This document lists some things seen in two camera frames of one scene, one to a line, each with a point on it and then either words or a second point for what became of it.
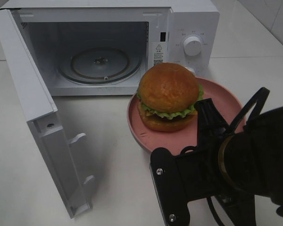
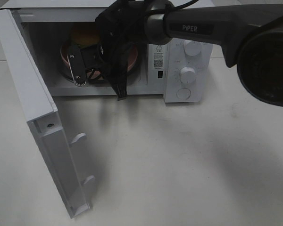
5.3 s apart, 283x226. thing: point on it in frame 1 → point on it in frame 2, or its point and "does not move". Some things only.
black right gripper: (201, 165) → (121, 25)
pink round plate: (168, 104) → (95, 74)
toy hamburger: (167, 95) → (85, 35)
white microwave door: (39, 108) does not move
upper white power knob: (192, 45) does not move
